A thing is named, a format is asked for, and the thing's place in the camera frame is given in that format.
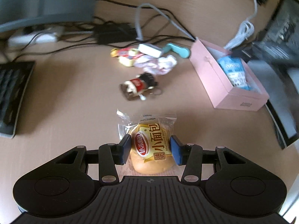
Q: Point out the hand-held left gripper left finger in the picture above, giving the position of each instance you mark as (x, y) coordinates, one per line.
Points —
(123, 149)

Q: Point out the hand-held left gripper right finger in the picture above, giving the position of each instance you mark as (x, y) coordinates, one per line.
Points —
(176, 151)

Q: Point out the black framed monitor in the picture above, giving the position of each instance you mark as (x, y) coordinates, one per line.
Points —
(280, 98)

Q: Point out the black power adapter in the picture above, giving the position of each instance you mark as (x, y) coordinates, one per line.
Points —
(109, 33)

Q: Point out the yellow candy packet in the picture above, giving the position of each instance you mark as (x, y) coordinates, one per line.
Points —
(127, 61)

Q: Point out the white power strip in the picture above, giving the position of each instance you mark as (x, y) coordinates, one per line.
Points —
(44, 37)

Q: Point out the packaged small bread bun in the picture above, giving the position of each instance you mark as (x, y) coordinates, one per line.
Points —
(151, 149)

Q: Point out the pink cardboard box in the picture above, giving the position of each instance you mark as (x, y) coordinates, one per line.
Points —
(210, 74)

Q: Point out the crumpled white pink wrapper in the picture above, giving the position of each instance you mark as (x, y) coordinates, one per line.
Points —
(161, 65)

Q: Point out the red and yellow snack packet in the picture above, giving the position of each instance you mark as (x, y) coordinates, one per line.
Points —
(121, 52)

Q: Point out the white usb hub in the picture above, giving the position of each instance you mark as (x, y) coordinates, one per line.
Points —
(149, 49)

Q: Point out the teal plastic clip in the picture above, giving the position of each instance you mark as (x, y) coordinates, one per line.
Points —
(179, 50)

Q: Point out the black keyboard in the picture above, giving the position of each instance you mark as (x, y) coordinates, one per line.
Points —
(11, 93)

